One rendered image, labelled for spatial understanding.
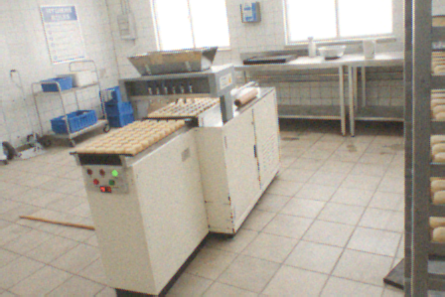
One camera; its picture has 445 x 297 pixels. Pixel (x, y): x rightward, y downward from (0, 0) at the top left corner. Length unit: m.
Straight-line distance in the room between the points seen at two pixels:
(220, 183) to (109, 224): 0.78
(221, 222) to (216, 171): 0.37
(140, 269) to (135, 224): 0.27
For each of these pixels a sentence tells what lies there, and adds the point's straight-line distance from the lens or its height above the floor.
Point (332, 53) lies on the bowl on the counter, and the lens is 5.01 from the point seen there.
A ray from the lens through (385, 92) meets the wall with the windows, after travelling 5.47.
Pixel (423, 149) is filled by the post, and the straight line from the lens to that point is 0.88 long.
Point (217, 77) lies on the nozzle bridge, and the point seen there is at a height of 1.14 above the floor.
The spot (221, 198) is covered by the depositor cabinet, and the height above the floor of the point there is 0.35.
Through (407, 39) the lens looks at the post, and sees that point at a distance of 1.28.
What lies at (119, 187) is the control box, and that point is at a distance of 2.13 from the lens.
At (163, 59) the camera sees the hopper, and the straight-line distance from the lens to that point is 2.67.
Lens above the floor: 1.48
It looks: 15 degrees down
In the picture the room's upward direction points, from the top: 7 degrees counter-clockwise
